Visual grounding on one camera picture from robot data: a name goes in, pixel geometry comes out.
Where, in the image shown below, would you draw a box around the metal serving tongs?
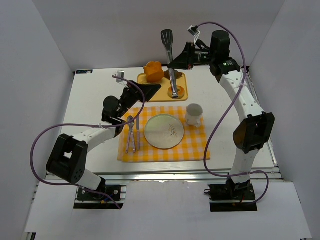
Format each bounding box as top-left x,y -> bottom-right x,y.
160,29 -> 179,99

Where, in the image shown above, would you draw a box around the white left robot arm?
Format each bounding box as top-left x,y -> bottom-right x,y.
46,81 -> 162,193

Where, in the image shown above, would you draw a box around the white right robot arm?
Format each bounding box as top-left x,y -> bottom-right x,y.
168,27 -> 275,191

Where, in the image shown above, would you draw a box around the brown chocolate bread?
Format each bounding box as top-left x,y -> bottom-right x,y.
164,68 -> 183,80

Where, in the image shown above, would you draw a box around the orange bread loaf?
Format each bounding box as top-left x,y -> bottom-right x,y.
143,61 -> 165,83

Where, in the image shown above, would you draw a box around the silver fork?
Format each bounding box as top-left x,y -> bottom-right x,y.
127,115 -> 136,153

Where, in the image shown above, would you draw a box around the yellow serving tray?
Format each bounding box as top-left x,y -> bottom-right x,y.
149,73 -> 189,103

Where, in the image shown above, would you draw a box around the silver table knife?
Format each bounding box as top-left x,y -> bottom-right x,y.
135,116 -> 140,151

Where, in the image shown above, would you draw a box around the glazed donut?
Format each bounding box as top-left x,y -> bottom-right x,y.
167,85 -> 185,100

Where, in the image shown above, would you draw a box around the pale green round plate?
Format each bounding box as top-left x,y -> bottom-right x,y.
144,114 -> 185,150

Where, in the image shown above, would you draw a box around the white mug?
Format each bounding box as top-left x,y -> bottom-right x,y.
185,103 -> 203,128

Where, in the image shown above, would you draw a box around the yellow checkered placemat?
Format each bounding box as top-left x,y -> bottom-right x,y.
117,106 -> 210,163

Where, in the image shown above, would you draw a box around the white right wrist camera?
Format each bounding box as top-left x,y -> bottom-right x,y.
187,25 -> 201,44

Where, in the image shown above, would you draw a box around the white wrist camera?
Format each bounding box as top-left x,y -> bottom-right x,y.
187,25 -> 201,44
112,70 -> 127,87

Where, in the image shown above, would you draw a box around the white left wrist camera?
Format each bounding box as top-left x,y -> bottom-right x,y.
112,70 -> 127,87

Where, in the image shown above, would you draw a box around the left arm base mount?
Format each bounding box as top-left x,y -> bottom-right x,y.
73,183 -> 128,210

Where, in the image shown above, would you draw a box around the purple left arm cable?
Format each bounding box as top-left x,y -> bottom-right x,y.
29,74 -> 146,210

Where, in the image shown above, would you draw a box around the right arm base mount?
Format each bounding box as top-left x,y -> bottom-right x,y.
203,177 -> 258,213

